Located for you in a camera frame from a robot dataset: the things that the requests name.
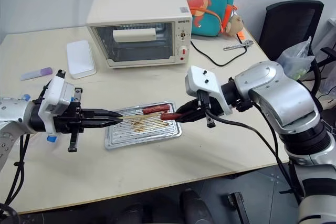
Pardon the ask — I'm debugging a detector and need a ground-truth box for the clear plastic bag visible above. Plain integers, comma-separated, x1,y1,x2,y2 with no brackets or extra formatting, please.
275,36,316,82

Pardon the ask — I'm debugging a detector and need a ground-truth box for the clear case with purple cap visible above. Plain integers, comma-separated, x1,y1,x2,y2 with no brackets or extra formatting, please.
20,67,54,82

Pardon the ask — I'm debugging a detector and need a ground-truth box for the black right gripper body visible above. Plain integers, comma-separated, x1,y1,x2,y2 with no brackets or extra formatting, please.
196,90,226,129

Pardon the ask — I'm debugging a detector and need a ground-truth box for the silver adjustable wrench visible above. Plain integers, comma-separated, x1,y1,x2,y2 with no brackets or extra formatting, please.
223,39,254,52

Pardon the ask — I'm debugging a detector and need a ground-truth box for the teal dinosaur backpack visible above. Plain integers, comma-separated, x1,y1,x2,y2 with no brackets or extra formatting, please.
177,0,236,37

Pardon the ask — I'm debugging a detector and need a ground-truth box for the black flat bar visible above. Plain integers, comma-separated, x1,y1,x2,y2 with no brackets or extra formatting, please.
226,191,252,224

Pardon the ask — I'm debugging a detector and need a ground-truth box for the black office chair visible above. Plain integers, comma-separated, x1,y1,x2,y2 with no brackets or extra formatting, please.
258,0,336,65

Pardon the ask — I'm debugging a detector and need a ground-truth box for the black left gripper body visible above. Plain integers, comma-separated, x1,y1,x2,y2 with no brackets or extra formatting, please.
52,87,96,153

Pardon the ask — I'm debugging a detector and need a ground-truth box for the ribbed metal baking tray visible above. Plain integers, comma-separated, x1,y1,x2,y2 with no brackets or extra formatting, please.
104,101,183,150

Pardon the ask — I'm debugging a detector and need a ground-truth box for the white rectangular lidded box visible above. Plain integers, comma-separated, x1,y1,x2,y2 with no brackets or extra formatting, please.
66,39,97,80

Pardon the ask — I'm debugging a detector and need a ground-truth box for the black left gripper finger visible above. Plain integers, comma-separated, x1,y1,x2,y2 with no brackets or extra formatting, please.
92,108,123,119
82,118,124,130

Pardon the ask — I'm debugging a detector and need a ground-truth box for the black oven power cable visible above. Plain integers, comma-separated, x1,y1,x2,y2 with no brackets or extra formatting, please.
190,39,246,68

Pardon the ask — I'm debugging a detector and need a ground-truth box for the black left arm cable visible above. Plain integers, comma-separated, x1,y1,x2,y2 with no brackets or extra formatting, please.
0,132,32,224

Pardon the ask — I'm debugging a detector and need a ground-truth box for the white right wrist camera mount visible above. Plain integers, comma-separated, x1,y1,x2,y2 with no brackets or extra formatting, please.
184,65,234,116

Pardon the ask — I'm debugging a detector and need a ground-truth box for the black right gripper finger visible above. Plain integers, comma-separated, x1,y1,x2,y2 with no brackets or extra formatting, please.
175,99,201,115
175,110,208,124

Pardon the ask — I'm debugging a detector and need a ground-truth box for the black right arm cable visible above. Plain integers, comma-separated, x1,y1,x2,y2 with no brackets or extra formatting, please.
206,102,307,206

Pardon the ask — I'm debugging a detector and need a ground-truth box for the cream toaster oven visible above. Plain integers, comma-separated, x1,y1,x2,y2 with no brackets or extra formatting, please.
86,0,193,70

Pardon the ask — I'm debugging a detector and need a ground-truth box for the red-brown sausage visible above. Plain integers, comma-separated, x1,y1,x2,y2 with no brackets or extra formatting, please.
141,104,171,115
160,112,182,121

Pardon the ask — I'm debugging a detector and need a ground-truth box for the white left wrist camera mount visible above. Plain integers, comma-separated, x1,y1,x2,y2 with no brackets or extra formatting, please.
38,75,76,133

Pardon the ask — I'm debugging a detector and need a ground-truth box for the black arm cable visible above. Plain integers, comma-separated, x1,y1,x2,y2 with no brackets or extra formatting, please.
206,102,307,206
0,132,32,224

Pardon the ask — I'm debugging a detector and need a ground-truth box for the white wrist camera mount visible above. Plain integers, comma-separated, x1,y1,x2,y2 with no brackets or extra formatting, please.
184,65,234,116
38,75,76,133

